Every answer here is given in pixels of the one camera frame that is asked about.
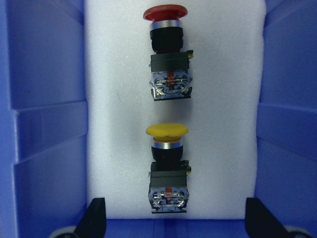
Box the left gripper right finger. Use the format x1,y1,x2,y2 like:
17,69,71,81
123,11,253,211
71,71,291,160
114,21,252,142
245,198,288,238

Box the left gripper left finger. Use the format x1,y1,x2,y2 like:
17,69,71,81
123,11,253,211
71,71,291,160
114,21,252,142
74,197,106,238

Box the yellow mushroom push button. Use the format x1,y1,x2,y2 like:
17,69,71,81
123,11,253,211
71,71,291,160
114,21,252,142
146,123,191,214

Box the white foam pad left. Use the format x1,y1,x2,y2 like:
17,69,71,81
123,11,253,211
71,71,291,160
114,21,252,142
85,0,266,219

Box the left blue plastic bin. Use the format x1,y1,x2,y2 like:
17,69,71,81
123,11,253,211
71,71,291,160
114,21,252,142
0,0,317,238

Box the red mushroom push button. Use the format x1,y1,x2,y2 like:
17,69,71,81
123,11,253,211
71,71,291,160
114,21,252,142
143,4,193,101

